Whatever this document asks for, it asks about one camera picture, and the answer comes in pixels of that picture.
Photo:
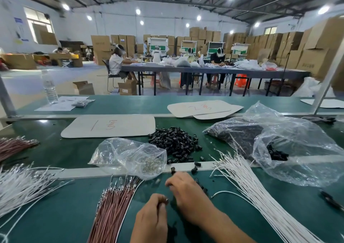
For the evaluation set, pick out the aluminium workbench rail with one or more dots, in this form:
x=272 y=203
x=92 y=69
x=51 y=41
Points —
x=121 y=169

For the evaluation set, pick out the tall cardboard carton stack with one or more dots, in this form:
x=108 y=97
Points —
x=107 y=47

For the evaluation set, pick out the wall of stacked cardboard cartons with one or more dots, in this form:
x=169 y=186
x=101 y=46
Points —
x=303 y=47

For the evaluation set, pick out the small clear bag of terminals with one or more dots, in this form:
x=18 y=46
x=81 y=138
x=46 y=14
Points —
x=134 y=157

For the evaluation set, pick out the person's right hand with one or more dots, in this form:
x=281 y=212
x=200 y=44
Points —
x=189 y=197

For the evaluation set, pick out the person's right forearm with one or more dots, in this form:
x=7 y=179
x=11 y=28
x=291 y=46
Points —
x=225 y=228

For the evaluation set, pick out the large marked white cardboard sheet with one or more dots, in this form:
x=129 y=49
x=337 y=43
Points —
x=107 y=126

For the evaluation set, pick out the small bag of dark parts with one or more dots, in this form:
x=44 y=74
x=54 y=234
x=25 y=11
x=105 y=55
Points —
x=82 y=103

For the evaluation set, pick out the open brown cardboard box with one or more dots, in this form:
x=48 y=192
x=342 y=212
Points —
x=84 y=87

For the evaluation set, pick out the window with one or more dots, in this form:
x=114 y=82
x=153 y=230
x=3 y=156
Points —
x=37 y=24

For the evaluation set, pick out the white plastic sack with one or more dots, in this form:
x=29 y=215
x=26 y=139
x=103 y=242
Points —
x=309 y=88

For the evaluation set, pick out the labelled brown cardboard box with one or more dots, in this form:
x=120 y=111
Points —
x=127 y=87

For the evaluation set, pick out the clear plastic bag of parts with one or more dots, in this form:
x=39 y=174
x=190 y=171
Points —
x=184 y=62

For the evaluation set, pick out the person's left fingers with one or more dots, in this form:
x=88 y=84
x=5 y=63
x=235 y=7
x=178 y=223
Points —
x=161 y=201

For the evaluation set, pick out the orange plastic stool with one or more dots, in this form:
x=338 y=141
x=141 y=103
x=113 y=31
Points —
x=240 y=80

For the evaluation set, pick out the white card sheet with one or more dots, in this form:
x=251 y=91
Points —
x=328 y=103

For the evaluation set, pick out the grey metal frame post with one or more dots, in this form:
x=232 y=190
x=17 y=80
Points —
x=6 y=98
x=329 y=76

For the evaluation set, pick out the plain white cardboard sheet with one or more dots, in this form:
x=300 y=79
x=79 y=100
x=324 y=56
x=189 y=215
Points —
x=231 y=111

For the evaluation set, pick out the clear plastic water bottle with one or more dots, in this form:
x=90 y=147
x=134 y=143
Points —
x=50 y=89

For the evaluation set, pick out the pile of black plastic caps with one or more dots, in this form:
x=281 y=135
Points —
x=176 y=143

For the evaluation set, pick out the person's left hand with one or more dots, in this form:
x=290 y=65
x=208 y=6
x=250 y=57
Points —
x=149 y=224

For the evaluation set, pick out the white green workstation frame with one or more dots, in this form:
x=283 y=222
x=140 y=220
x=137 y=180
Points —
x=158 y=42
x=216 y=45
x=240 y=49
x=189 y=46

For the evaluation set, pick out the low row of cardboard cartons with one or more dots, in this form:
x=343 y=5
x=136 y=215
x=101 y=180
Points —
x=24 y=60

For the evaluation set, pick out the black metal chair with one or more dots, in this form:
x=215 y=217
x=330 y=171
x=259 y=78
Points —
x=108 y=72

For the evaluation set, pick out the black hand tool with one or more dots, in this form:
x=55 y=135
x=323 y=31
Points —
x=332 y=200

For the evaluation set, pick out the white paper sheet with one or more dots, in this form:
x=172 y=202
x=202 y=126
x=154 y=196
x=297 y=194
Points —
x=57 y=104

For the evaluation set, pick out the person's right fingers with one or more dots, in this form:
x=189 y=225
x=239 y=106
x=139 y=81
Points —
x=176 y=182

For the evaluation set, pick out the long grey work table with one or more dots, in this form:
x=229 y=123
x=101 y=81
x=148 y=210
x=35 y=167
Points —
x=215 y=72

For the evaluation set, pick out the large clear plastic bag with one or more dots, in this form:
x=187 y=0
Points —
x=303 y=149

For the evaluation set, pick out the clear bag full of black caps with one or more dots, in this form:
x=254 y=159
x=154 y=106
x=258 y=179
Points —
x=236 y=135

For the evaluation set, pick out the crumpled white plastic bag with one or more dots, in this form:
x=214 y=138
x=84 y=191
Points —
x=247 y=64

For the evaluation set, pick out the row of ceiling lamps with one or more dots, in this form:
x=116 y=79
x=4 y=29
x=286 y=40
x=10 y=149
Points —
x=138 y=11

